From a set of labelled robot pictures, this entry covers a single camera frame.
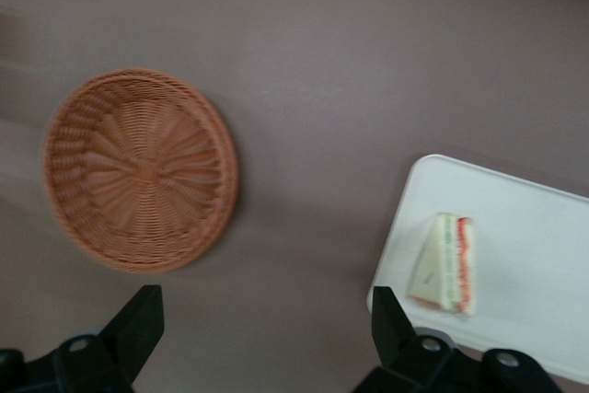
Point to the beige plastic serving tray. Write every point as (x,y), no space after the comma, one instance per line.
(520,227)

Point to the brown round wicker basket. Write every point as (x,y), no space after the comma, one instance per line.
(138,167)

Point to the triangular white bread sandwich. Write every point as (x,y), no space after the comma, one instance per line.
(442,264)

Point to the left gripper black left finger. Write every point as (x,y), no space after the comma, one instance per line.
(124,342)

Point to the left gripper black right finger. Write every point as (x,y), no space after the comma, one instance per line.
(400,347)

